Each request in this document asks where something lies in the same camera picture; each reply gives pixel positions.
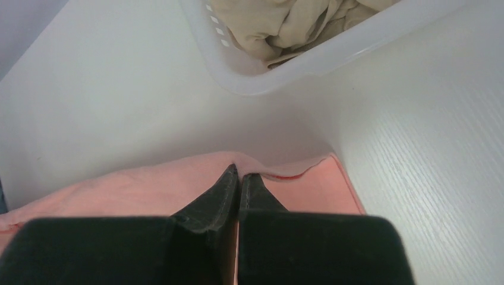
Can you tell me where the salmon pink t-shirt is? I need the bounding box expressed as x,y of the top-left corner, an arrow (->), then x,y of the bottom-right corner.
0,151 -> 367,285

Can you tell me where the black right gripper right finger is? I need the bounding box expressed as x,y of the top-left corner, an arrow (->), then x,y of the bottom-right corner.
238,174 -> 414,285

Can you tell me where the beige crumpled t-shirt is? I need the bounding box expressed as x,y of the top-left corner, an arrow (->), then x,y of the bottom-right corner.
210,0 -> 396,69

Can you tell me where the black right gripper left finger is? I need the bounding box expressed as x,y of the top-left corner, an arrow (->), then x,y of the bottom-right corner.
1,164 -> 240,284

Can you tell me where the white plastic laundry basket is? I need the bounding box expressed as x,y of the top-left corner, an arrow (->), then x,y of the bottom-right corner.
179,1 -> 470,96

